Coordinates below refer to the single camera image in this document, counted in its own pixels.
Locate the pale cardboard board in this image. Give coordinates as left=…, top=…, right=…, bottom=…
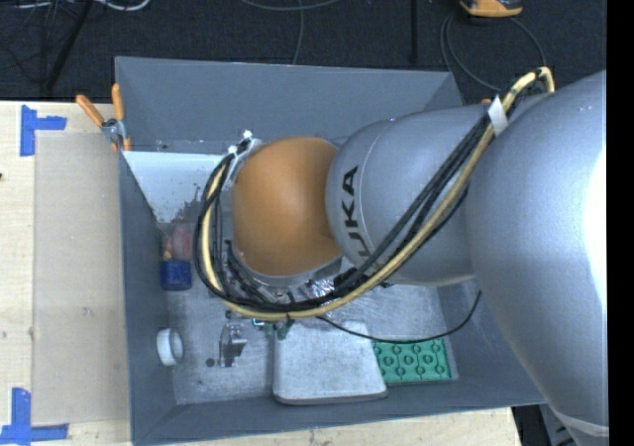
left=31, top=130, right=131, bottom=428

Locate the grey flat rectangular pad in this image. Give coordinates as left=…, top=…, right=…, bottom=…
left=270, top=318, right=389, bottom=406

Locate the blue small block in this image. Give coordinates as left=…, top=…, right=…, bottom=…
left=158, top=258, right=193, bottom=292

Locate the white small cup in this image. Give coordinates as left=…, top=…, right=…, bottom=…
left=156, top=327, right=185, bottom=368

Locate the pink toy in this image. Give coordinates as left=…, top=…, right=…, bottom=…
left=162, top=224, right=195, bottom=263

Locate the grey metal bin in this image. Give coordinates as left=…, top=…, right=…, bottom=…
left=113, top=56, right=547, bottom=446

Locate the green studded flat block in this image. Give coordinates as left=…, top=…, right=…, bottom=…
left=370, top=337, right=458, bottom=385

